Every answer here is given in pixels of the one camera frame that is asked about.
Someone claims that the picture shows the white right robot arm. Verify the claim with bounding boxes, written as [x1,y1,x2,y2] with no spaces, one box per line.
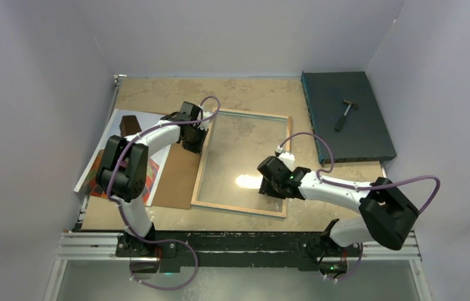
[257,156,419,255]

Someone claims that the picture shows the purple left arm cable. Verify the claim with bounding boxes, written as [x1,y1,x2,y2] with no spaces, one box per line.
[105,95,222,291]

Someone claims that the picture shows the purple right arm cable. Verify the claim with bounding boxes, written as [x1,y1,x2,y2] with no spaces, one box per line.
[276,132,441,283]

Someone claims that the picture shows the brown backing board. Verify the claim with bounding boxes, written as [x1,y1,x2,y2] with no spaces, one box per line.
[150,143,201,210]

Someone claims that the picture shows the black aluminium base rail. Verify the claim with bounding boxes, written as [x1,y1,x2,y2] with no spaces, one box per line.
[56,224,422,275]

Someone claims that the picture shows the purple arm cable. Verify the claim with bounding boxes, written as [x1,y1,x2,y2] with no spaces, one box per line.
[105,95,222,291]
[276,132,441,283]

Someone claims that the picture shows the hot air balloon photo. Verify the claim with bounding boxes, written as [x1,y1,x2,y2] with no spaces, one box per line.
[73,108,173,208]

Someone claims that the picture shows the blue wooden picture frame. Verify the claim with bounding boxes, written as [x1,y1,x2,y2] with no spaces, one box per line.
[190,108,293,219]

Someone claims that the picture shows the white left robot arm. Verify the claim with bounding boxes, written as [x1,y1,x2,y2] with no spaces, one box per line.
[95,102,218,256]

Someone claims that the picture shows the claw hammer with grey handle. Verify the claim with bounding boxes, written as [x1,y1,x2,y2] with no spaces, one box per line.
[334,100,358,132]

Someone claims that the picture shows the dark grey flat box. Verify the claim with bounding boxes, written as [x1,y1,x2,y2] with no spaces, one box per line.
[301,71,397,165]

